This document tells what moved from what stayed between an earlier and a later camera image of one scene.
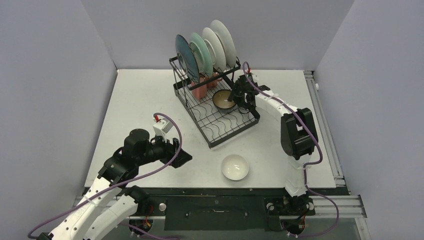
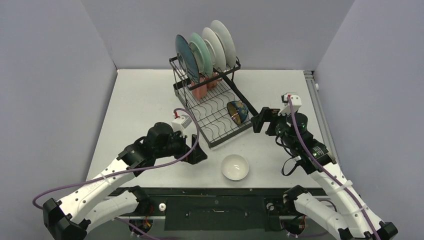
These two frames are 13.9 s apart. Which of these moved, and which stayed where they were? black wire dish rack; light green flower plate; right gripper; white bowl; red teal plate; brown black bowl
Moved: right gripper; brown black bowl
Stayed: red teal plate; black wire dish rack; white bowl; light green flower plate
